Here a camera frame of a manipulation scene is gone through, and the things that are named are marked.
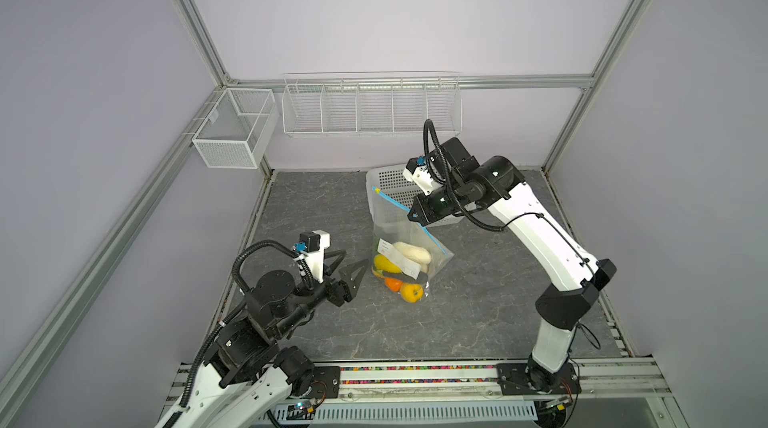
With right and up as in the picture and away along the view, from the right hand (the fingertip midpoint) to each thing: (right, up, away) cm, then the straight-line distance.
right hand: (410, 218), depth 70 cm
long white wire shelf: (-12, +39, +36) cm, 54 cm away
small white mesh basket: (-58, +26, +29) cm, 70 cm away
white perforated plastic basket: (-5, +5, +2) cm, 7 cm away
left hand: (-12, -9, -8) cm, 17 cm away
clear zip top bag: (-1, -11, +12) cm, 17 cm away
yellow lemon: (+1, -22, +12) cm, 25 cm away
